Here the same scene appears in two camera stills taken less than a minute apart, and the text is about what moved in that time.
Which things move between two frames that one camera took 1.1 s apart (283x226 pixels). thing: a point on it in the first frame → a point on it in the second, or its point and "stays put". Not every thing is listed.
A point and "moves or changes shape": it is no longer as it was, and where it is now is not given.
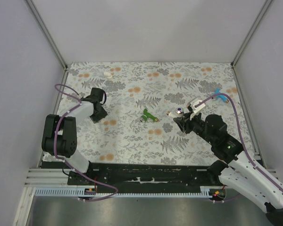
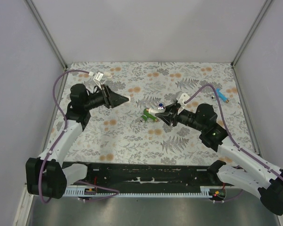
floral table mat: x=141 y=101 stays put
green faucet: x=146 y=115 stays put
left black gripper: x=103 y=115 → x=111 y=99
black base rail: x=110 y=176 stays put
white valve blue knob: x=178 y=112 moves or changes shape
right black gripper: x=186 y=119 → x=173 y=108
